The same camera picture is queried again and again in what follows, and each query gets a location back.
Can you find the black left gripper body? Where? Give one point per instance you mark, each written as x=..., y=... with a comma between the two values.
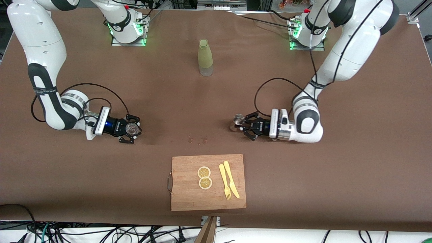
x=262, y=127

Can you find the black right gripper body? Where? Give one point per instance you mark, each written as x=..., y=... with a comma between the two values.
x=112, y=127

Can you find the small clear glass cup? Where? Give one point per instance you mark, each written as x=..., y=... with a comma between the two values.
x=131, y=128

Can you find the steel double jigger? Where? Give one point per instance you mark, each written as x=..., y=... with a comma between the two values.
x=239, y=118

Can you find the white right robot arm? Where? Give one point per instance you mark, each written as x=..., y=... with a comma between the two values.
x=37, y=40

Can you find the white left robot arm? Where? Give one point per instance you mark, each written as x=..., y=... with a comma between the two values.
x=351, y=57

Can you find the yellow plastic knife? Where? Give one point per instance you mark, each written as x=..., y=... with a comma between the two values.
x=230, y=177

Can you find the yellow plastic fork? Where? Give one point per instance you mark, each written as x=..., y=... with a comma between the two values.
x=223, y=179

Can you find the brown table cover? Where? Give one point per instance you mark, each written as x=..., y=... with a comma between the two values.
x=189, y=101

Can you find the lemon slice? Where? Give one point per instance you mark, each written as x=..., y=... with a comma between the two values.
x=204, y=172
x=205, y=183

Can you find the green bottle with clear base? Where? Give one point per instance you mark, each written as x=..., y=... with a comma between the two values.
x=205, y=55

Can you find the wooden cutting board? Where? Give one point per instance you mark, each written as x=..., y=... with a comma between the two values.
x=189, y=192

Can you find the grey electronics box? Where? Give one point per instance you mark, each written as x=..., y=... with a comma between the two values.
x=219, y=6

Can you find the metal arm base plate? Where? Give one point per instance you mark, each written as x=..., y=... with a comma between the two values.
x=303, y=48
x=128, y=44

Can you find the small metal bracket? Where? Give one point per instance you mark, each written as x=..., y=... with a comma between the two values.
x=217, y=220

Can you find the wooden post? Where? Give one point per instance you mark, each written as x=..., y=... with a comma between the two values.
x=207, y=233

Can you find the aluminium frame corner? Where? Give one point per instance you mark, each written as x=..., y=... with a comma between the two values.
x=413, y=17

